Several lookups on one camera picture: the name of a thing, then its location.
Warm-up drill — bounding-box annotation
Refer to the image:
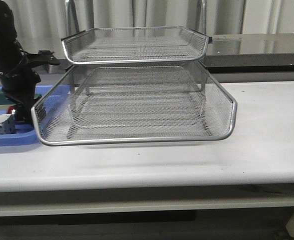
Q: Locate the dark steel back counter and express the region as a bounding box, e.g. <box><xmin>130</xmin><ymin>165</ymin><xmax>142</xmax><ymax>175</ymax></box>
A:
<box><xmin>0</xmin><ymin>33</ymin><xmax>294</xmax><ymax>75</ymax></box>

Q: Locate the silver metal rack frame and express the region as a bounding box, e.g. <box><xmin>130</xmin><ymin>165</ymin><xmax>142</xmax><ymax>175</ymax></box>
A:
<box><xmin>64</xmin><ymin>0</ymin><xmax>214</xmax><ymax>140</ymax></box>

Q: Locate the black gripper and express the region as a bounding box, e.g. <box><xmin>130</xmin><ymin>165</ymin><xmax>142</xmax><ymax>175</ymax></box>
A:
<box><xmin>0</xmin><ymin>61</ymin><xmax>41</xmax><ymax>125</ymax></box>

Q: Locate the white circuit breaker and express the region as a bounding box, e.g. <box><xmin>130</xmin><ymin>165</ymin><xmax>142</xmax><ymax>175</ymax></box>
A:
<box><xmin>0</xmin><ymin>114</ymin><xmax>16</xmax><ymax>135</ymax></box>

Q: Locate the blue plastic tray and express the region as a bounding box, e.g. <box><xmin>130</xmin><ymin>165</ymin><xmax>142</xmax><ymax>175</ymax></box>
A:
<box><xmin>0</xmin><ymin>85</ymin><xmax>70</xmax><ymax>147</ymax></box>

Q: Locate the red emergency stop button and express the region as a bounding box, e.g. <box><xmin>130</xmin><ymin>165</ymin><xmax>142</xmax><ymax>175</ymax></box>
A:
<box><xmin>7</xmin><ymin>105</ymin><xmax>17</xmax><ymax>115</ymax></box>

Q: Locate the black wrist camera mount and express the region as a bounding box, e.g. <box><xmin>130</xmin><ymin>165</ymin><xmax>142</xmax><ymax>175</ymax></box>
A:
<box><xmin>26</xmin><ymin>50</ymin><xmax>60</xmax><ymax>68</ymax></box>

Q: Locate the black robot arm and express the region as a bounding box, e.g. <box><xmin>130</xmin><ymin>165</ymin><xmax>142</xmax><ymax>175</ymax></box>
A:
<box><xmin>0</xmin><ymin>0</ymin><xmax>40</xmax><ymax>124</ymax></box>

